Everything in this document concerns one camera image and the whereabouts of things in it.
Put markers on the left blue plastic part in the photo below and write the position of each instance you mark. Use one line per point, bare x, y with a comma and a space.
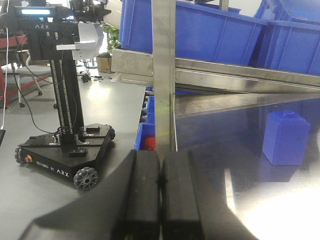
285, 138

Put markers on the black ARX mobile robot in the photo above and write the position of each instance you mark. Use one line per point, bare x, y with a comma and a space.
63, 35

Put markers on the green potted plant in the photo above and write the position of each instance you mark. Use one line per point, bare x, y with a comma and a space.
112, 37

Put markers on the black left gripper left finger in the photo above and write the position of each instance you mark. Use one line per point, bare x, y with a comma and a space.
124, 206

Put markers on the stainless steel work table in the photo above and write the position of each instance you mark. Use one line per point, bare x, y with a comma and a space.
225, 134

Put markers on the blue bin shelf centre-right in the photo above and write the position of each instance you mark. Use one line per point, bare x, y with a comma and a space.
290, 46

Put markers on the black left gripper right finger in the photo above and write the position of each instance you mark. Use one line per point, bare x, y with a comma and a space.
191, 208

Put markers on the stainless steel shelf rack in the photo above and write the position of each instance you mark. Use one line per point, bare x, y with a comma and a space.
163, 71

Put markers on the blue bin shelf centre-left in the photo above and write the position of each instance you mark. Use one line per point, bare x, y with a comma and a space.
202, 32

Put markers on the grey swivel stool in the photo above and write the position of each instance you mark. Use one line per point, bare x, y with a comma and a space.
33, 71

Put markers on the small blue bin red parts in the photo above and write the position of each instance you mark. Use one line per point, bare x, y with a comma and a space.
145, 138

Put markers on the cardboard box on floor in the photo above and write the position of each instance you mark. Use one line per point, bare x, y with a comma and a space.
104, 63

